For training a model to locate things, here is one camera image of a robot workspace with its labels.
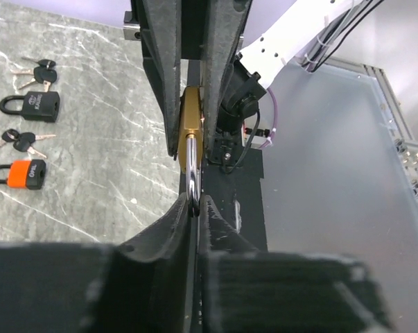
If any small brass padlock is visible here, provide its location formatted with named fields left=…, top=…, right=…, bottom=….
left=177, top=86, right=203, bottom=215

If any aluminium frame rail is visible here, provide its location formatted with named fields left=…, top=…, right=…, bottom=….
left=326, top=58, right=418, bottom=203

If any orange black padlock with keys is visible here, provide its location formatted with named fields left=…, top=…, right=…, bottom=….
left=0, top=128, right=56, bottom=190

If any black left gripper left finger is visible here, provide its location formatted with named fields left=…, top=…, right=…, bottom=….
left=0, top=195, right=190, bottom=332

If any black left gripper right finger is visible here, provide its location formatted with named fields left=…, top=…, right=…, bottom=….
left=200, top=196, right=392, bottom=332

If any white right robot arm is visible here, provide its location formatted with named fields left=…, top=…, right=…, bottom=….
left=124, top=1, right=359, bottom=168

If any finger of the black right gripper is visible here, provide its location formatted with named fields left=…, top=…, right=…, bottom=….
left=132, top=1, right=181, bottom=157
left=201, top=1, right=252, bottom=162

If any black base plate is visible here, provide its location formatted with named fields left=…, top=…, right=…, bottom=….
left=202, top=60, right=268, bottom=251

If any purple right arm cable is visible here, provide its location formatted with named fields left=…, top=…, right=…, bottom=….
left=256, top=86, right=281, bottom=151

